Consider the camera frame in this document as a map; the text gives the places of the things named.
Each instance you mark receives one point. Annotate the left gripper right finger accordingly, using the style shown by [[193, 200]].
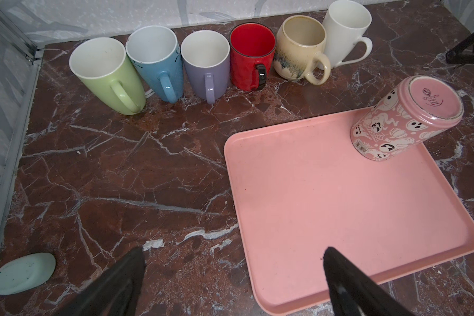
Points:
[[352, 292]]

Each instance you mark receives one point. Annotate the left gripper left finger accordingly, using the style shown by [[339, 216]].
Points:
[[116, 291]]

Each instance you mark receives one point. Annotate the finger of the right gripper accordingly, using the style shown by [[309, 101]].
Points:
[[463, 53]]

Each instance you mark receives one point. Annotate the pink ghost pattern mug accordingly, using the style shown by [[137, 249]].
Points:
[[417, 109]]

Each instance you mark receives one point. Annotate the white ceramic mug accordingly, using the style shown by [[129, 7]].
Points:
[[345, 23]]

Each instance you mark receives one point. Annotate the cream speckled squat mug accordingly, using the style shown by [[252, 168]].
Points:
[[299, 53]]

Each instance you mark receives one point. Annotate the red mug black handle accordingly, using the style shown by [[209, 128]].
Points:
[[252, 49]]

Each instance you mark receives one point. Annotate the light green ceramic mug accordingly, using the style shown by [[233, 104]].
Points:
[[103, 66]]

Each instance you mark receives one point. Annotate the blue polka dot mug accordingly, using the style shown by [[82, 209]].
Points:
[[155, 53]]

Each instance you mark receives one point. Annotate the lavender ceramic mug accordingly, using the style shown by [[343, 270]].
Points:
[[206, 57]]

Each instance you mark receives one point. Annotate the pale green soap-shaped object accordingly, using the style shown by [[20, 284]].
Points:
[[25, 273]]

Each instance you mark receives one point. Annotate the pink plastic tray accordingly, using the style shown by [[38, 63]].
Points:
[[301, 187]]

